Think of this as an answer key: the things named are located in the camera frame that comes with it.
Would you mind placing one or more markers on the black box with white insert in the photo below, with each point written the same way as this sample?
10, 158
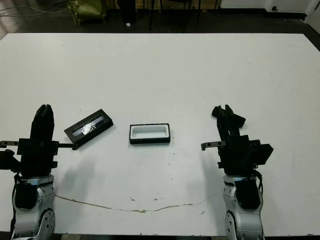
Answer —
150, 132

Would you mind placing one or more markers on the black metal chair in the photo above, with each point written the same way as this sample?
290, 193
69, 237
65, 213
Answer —
150, 15

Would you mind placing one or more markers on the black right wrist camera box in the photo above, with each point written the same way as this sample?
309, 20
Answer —
263, 152

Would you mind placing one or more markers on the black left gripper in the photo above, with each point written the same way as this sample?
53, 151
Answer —
37, 157

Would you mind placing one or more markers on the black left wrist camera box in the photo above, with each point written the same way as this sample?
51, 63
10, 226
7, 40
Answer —
8, 160

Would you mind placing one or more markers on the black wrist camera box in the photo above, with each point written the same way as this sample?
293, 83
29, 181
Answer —
8, 160
263, 152

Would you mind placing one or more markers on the black round wall knob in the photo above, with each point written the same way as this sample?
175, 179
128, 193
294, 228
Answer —
275, 8

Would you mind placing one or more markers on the black trouser legs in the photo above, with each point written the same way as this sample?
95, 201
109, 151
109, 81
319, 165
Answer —
128, 11

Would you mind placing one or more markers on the black printed box lid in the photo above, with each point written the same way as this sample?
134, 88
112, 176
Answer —
100, 123

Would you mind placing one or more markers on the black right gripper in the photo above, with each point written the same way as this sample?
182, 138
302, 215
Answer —
237, 157

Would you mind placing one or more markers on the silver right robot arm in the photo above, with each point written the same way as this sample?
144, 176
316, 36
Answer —
230, 195

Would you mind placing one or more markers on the olive green bag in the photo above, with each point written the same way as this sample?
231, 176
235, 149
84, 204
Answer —
87, 11

